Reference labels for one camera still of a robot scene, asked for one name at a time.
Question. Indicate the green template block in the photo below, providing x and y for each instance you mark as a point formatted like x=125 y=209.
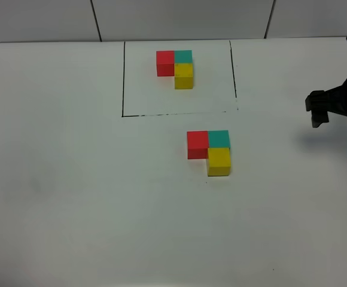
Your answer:
x=183 y=56

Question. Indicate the red template block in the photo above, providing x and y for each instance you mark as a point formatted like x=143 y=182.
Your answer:
x=165 y=63

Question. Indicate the yellow template block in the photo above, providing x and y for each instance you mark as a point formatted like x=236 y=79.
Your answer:
x=183 y=76

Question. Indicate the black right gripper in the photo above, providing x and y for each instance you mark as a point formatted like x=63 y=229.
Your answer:
x=317 y=100

